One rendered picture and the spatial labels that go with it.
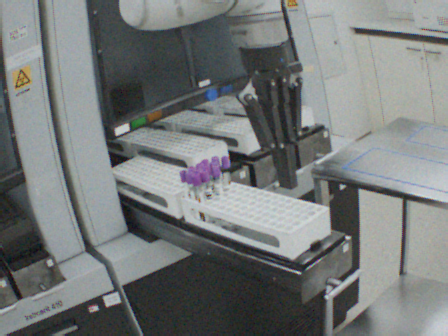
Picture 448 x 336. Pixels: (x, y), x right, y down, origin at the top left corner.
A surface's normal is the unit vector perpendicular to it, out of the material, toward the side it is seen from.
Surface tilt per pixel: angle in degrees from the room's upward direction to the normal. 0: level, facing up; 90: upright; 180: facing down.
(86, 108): 90
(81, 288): 90
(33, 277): 90
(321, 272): 90
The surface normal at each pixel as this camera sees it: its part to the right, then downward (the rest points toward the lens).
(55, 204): 0.62, 0.15
